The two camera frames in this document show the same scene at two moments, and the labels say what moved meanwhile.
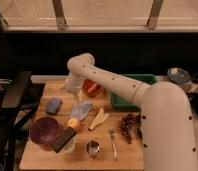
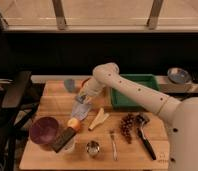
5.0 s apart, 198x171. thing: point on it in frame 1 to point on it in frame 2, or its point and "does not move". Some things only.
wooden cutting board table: [80, 130] does not move
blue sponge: [53, 105] to [79, 99]
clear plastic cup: [69, 147] does not move
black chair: [13, 102] does not move
